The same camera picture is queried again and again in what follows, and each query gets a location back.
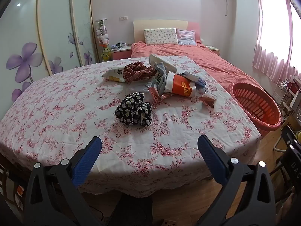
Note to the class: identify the air conditioner pipe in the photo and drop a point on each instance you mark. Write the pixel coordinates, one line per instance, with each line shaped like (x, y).
(227, 2)

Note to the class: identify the grey checkered cloth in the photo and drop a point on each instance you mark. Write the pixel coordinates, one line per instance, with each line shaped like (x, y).
(161, 80)

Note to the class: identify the sliding wardrobe purple flowers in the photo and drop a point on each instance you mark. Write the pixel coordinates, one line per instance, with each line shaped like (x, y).
(54, 28)

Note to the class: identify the paper instant noodle bowl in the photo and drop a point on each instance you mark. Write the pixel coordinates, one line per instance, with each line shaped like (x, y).
(181, 84)

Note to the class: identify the pink floral tablecloth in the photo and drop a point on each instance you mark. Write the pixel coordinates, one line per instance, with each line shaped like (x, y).
(70, 113)

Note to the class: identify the red plaid scrunchie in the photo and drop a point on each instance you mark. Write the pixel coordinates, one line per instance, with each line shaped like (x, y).
(136, 73)

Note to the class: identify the brown paper bag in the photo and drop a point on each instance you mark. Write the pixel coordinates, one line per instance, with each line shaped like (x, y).
(294, 122)

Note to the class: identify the blue white packet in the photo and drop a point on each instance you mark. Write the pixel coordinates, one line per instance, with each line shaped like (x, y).
(197, 81)

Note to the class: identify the pink curtain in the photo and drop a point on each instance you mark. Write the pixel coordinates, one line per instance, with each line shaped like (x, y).
(272, 28)

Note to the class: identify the red snack wrapper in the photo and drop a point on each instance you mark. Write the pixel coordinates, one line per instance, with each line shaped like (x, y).
(156, 94)

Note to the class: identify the wall switch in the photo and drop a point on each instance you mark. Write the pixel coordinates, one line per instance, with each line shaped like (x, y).
(123, 18)

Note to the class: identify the clear plastic box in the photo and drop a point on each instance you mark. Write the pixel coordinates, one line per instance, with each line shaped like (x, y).
(138, 88)

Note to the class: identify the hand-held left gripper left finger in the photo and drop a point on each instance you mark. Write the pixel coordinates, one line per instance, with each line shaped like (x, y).
(87, 162)

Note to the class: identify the clear tube of plush toys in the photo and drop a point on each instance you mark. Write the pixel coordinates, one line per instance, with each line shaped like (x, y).
(102, 34)

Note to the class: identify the bed with pink cover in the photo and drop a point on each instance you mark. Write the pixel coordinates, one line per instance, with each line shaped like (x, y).
(211, 61)

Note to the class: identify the cream pink headboard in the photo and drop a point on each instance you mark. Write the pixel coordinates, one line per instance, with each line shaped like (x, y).
(160, 24)

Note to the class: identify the black floral scrunchie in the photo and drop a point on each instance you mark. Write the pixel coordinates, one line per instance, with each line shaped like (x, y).
(131, 108)

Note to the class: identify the pink striped pillow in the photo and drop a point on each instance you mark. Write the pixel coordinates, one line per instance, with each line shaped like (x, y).
(187, 37)

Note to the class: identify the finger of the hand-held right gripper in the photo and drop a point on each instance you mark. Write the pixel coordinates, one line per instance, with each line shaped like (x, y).
(290, 134)

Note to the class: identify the green yellow plush toy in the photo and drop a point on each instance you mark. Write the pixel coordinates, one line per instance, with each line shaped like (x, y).
(105, 54)

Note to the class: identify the dark mug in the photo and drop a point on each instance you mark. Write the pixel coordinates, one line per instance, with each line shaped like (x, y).
(118, 45)

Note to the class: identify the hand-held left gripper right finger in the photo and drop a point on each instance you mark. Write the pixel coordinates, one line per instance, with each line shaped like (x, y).
(211, 160)

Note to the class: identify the small red packet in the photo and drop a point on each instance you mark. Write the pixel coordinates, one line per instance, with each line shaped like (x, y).
(208, 100)

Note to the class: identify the white snack bag black print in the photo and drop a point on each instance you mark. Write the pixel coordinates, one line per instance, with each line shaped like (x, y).
(164, 62)

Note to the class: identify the floral pillow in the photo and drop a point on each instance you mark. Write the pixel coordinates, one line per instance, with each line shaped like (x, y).
(161, 36)

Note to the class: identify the red plastic laundry basket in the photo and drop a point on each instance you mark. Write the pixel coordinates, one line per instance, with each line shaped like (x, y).
(249, 113)

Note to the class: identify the yellow white snack bag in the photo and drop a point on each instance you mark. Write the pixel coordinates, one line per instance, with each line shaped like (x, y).
(114, 74)

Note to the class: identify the pink nightstand with mugs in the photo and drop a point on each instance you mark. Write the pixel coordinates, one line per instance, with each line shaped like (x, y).
(121, 54)

